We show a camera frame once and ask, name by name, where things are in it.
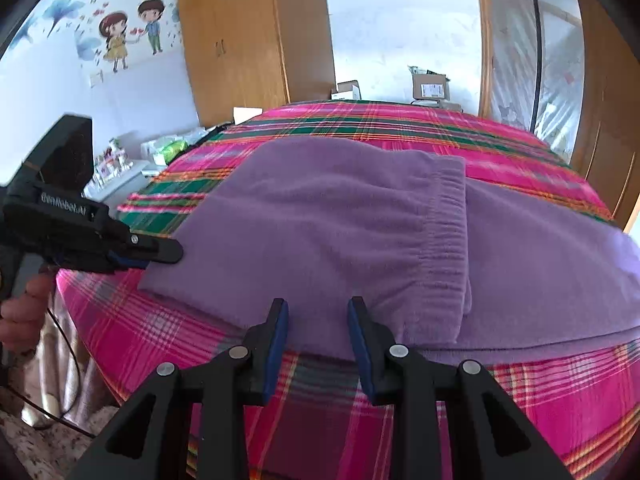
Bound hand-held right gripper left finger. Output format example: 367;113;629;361
67;298;290;480

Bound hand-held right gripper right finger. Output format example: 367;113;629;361
347;296;573;480

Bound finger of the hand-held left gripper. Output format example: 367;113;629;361
127;233;185;263
105;254;152;275

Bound purple fleece pants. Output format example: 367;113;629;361
137;136;640;361

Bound person's left hand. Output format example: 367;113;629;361
0;273;54;352

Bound white bedside cabinet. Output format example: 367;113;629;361
82;157;151;203

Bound green tissue pack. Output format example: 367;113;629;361
141;130;208;166

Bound brown bed skirt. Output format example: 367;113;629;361
22;280;118;428

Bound wooden wardrobe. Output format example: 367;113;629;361
174;0;337;128

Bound pink green plaid bed sheet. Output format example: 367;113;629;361
55;100;640;480

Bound small white box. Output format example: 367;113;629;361
332;80;361;102

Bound cardboard box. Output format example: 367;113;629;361
410;71;448;102

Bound wooden door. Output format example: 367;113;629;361
570;0;640;233

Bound clear plastic door curtain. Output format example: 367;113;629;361
487;0;586;161

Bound black curtain strip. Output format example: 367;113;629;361
525;0;543;133

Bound black cable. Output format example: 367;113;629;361
0;305;96;438

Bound cartoon couple wall sticker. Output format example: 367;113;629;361
15;0;181;91

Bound wooden door frame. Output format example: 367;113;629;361
472;0;496;118

